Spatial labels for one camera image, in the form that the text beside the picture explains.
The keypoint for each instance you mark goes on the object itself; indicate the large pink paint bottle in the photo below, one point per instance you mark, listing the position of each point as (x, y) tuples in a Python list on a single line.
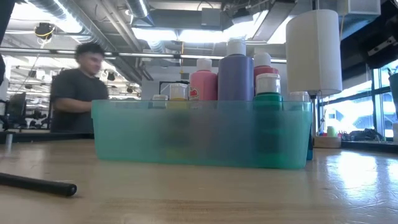
[(202, 84)]

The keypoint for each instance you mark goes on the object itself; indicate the small yellow paint bottle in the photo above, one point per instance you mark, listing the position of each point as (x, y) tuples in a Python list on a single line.
[(178, 93)]

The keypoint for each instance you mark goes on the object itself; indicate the teal plastic tray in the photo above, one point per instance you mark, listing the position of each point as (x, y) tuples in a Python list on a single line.
[(140, 137)]

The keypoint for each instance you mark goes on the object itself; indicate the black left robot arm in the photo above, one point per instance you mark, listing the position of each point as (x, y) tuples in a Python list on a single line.
[(4, 18)]

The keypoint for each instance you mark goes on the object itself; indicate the white shade table lamp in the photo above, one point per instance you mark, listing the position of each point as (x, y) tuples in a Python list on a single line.
[(314, 53)]

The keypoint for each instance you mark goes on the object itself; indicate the person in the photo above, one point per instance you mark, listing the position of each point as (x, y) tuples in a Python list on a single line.
[(77, 90)]

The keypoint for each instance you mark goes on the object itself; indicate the small green object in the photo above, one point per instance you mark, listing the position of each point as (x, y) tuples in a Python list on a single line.
[(331, 131)]

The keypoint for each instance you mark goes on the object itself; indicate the dark green cup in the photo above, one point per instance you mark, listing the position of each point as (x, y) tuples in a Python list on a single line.
[(395, 96)]

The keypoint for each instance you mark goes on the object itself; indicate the large red paint bottle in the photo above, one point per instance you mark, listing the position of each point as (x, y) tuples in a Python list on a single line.
[(262, 62)]

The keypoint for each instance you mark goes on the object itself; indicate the grey ceiling box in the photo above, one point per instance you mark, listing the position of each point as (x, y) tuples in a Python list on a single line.
[(211, 17)]

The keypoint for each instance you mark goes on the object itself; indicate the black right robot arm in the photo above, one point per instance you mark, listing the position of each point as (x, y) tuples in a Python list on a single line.
[(382, 37)]

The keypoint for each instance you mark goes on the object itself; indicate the white ceiling box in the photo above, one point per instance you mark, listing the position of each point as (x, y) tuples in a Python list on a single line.
[(360, 7)]

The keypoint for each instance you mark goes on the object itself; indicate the dark computer monitor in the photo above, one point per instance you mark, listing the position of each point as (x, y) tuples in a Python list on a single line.
[(17, 107)]

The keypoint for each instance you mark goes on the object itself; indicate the silver metal post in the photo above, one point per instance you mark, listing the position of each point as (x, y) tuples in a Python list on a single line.
[(9, 139)]

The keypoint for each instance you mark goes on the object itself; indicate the large purple paint bottle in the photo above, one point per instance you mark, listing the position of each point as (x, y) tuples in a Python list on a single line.
[(235, 77)]

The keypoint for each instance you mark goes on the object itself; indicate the dark equipment pile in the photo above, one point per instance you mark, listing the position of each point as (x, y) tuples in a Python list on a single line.
[(363, 134)]

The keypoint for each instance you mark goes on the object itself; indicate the small green paint bottle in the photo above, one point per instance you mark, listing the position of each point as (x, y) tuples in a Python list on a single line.
[(268, 87)]

